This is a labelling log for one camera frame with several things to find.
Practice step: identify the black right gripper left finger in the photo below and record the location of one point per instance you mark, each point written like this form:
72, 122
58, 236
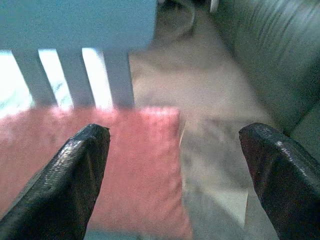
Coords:
57, 190

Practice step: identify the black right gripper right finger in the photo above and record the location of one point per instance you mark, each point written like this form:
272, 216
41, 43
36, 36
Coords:
287, 185

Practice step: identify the pink velvet pillow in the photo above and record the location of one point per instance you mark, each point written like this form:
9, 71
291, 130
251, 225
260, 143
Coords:
142, 170

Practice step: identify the grey-green leather sofa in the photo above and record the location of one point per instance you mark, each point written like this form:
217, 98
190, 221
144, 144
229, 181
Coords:
277, 57

